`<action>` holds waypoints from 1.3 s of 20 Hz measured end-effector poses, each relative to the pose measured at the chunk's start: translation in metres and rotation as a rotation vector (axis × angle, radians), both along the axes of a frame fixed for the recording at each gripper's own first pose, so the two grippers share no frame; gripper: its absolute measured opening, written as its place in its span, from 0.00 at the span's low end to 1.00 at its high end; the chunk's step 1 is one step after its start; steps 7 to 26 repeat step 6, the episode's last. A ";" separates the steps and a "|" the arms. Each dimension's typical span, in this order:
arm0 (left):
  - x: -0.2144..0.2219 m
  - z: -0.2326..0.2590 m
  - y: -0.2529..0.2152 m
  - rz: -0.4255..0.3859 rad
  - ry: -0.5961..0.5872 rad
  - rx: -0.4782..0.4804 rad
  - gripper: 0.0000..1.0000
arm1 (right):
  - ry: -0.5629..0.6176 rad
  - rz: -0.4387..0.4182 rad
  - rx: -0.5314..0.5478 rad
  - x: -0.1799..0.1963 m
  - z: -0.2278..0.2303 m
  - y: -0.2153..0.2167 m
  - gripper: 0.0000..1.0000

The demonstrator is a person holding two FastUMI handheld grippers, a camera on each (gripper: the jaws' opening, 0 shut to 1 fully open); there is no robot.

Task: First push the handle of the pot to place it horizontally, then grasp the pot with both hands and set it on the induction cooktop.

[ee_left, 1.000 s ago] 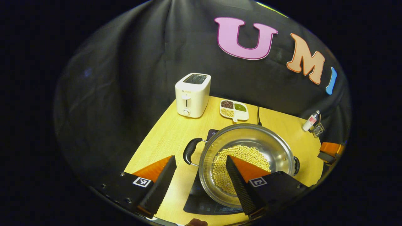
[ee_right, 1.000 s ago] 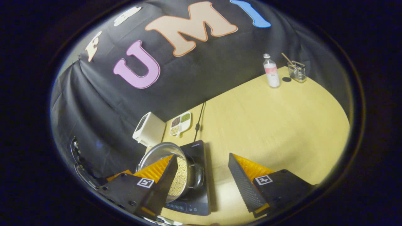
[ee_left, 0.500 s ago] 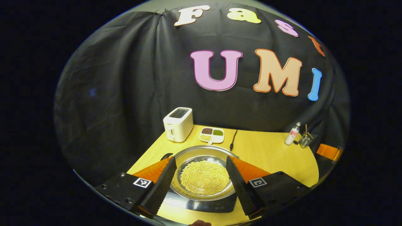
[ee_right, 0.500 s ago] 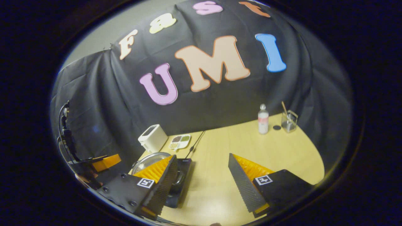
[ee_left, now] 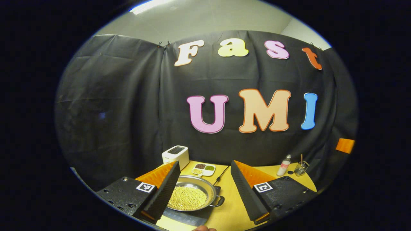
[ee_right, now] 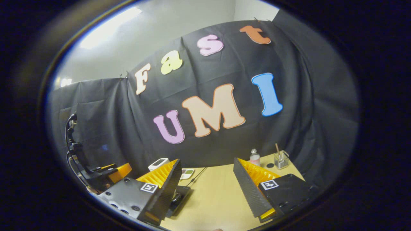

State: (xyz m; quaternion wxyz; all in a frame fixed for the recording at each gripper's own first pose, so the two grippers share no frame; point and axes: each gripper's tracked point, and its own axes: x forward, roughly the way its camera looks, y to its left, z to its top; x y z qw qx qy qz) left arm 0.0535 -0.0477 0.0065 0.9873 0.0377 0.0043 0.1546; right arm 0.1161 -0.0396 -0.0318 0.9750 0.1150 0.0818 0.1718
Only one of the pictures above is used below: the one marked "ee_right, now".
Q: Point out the clear bottle with pink label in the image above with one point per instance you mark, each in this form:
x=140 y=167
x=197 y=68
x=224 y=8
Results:
x=254 y=158

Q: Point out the wooden stick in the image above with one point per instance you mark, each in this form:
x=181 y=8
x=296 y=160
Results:
x=277 y=149

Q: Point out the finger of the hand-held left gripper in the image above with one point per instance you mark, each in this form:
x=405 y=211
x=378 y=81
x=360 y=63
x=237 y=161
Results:
x=120 y=173
x=104 y=167

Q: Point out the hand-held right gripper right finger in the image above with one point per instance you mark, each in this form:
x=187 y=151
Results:
x=249 y=192

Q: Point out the white divided plate of beans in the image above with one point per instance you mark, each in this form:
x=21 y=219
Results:
x=187 y=174

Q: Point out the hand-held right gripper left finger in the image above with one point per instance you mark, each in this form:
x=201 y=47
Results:
x=165 y=195

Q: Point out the black induction cooktop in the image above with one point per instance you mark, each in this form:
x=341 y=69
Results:
x=181 y=195

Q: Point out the clear glass cup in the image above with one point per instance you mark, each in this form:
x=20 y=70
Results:
x=282 y=162

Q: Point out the white toaster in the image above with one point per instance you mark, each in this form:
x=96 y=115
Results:
x=157 y=164

